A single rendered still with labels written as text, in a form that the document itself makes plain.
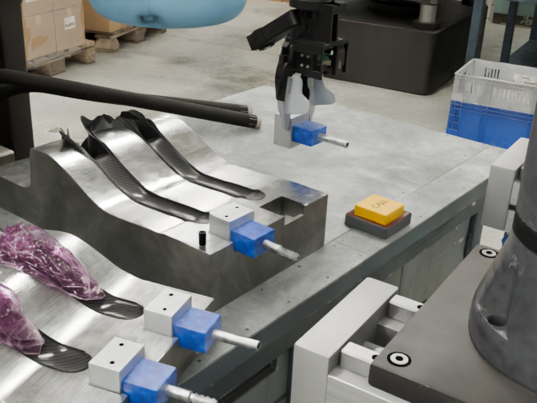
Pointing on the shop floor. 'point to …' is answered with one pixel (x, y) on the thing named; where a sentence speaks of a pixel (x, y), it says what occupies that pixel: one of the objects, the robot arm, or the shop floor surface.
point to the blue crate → (487, 124)
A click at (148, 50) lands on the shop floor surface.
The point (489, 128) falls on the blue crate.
